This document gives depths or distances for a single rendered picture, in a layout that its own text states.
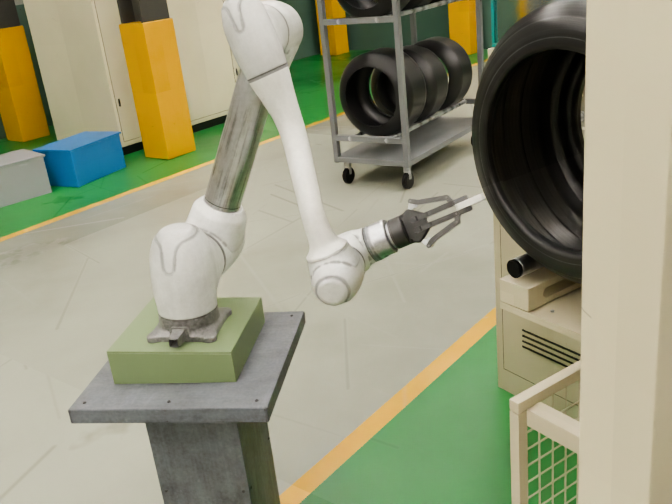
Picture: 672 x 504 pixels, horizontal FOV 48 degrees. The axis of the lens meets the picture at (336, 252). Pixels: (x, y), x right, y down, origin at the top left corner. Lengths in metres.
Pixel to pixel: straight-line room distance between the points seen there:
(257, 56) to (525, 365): 1.60
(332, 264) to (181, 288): 0.44
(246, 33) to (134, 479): 1.66
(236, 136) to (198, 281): 0.38
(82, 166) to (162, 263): 4.84
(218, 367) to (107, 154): 5.14
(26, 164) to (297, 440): 4.31
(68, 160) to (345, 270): 5.18
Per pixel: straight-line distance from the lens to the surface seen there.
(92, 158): 6.81
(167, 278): 1.91
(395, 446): 2.73
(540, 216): 1.87
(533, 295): 1.78
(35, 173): 6.64
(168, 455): 2.13
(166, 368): 1.96
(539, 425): 1.13
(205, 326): 1.97
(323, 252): 1.67
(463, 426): 2.81
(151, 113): 7.10
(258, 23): 1.75
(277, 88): 1.75
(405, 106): 5.16
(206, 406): 1.86
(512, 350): 2.86
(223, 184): 2.02
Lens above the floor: 1.62
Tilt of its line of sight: 22 degrees down
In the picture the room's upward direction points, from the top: 6 degrees counter-clockwise
